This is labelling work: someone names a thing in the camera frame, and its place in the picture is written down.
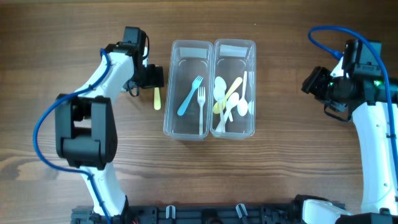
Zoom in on yellow plastic fork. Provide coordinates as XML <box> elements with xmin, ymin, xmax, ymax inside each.
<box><xmin>154</xmin><ymin>87</ymin><xmax>162</xmax><ymax>110</ymax></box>

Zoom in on light blue plastic fork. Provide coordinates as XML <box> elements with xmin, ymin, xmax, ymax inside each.
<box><xmin>177</xmin><ymin>76</ymin><xmax>203</xmax><ymax>116</ymax></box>

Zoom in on white plastic fork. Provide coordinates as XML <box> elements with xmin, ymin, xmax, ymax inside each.
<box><xmin>197</xmin><ymin>86</ymin><xmax>206</xmax><ymax>135</ymax></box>

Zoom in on white plastic spoon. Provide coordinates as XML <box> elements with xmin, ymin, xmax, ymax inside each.
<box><xmin>237</xmin><ymin>71</ymin><xmax>248</xmax><ymax>116</ymax></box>
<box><xmin>215</xmin><ymin>76</ymin><xmax>233</xmax><ymax>123</ymax></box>
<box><xmin>214</xmin><ymin>86</ymin><xmax>225</xmax><ymax>133</ymax></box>
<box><xmin>216</xmin><ymin>92</ymin><xmax>239</xmax><ymax>132</ymax></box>

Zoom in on yellow plastic spoon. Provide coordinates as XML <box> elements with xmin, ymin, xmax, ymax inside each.
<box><xmin>213</xmin><ymin>77</ymin><xmax>243</xmax><ymax>114</ymax></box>

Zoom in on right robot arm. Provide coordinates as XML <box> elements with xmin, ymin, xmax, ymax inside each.
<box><xmin>300</xmin><ymin>39</ymin><xmax>397</xmax><ymax>223</ymax></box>

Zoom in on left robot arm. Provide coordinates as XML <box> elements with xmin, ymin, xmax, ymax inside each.
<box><xmin>55</xmin><ymin>26</ymin><xmax>164</xmax><ymax>223</ymax></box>

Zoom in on left clear plastic container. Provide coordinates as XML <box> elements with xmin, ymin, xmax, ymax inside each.
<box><xmin>164</xmin><ymin>40</ymin><xmax>214</xmax><ymax>141</ymax></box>

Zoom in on clear plastic container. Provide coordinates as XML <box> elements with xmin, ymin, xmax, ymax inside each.
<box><xmin>210</xmin><ymin>39</ymin><xmax>256</xmax><ymax>139</ymax></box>
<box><xmin>164</xmin><ymin>40</ymin><xmax>214</xmax><ymax>141</ymax></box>

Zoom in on right clear plastic container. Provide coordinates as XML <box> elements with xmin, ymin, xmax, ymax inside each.
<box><xmin>210</xmin><ymin>39</ymin><xmax>256</xmax><ymax>139</ymax></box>

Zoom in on left blue cable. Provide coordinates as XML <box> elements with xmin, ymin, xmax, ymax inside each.
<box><xmin>32</xmin><ymin>48</ymin><xmax>113</xmax><ymax>224</ymax></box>

